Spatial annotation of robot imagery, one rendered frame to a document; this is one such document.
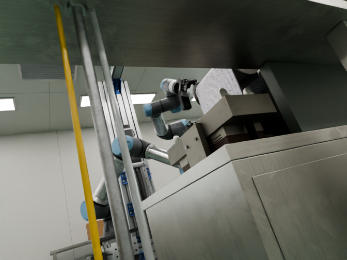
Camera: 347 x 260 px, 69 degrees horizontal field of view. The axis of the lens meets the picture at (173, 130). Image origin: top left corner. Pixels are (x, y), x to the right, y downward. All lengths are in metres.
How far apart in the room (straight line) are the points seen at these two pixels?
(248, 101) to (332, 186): 0.30
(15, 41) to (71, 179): 4.03
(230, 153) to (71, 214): 3.94
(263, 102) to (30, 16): 0.57
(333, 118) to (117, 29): 0.69
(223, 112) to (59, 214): 3.91
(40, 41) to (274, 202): 0.57
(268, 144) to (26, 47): 0.56
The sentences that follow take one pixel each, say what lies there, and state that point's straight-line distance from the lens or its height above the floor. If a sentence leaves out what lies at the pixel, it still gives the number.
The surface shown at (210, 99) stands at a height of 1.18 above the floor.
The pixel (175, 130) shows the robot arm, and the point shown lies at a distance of 1.76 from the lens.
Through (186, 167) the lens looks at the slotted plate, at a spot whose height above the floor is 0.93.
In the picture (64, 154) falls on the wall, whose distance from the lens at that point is 4.63.
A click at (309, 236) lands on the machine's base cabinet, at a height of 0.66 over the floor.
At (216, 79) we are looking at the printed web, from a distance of 1.01.
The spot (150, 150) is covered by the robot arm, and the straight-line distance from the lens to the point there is 1.48.
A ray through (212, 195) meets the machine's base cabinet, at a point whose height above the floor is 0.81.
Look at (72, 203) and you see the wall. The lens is 4.42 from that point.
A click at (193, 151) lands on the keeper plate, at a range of 0.76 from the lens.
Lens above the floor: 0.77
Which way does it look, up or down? 20 degrees up
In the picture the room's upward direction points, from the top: 17 degrees counter-clockwise
